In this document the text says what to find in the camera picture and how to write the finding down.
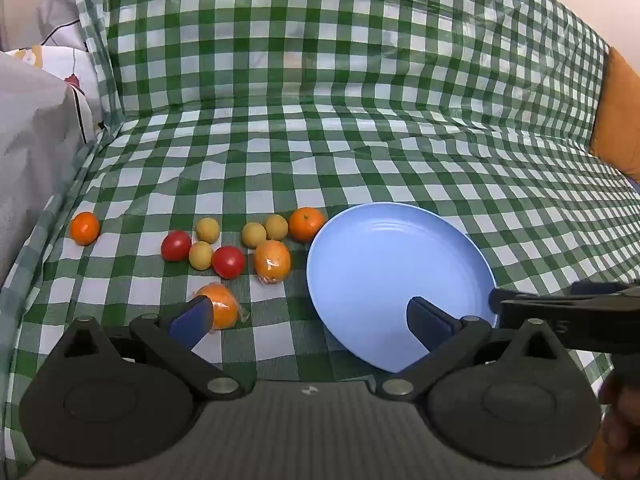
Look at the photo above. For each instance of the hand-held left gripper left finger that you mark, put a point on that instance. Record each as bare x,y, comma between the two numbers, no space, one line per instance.
191,321

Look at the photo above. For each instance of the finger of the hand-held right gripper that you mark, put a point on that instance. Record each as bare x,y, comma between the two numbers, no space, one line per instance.
510,307
610,288

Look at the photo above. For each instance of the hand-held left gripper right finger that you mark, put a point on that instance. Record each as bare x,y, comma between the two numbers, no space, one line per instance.
426,321

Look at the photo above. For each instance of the plastic-wrapped orange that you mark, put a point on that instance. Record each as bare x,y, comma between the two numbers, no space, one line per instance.
272,261
223,307

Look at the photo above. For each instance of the red tomato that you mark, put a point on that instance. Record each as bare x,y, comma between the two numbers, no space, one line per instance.
176,246
228,262

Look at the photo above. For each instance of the light blue plate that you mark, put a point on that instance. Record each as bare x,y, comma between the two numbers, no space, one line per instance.
380,260

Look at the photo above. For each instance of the small tangerine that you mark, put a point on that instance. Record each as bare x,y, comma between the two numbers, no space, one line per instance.
85,228
306,224

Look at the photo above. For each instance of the person's right hand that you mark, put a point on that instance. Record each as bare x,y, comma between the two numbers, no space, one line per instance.
624,420

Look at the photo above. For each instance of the small yellow round fruit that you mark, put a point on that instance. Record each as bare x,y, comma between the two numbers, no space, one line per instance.
201,255
254,235
207,230
276,227

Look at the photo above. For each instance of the orange cushion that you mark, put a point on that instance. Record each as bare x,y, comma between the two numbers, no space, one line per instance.
620,115

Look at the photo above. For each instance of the green white checked tablecloth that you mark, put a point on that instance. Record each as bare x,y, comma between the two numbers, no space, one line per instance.
350,110

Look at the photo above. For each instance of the grey crumpled cloth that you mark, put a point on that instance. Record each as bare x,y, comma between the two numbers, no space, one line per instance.
35,150

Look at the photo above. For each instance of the white printed cloth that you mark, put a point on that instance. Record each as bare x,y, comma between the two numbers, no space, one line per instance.
60,62

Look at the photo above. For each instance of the light grey pillow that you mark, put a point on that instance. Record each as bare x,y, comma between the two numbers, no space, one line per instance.
65,5

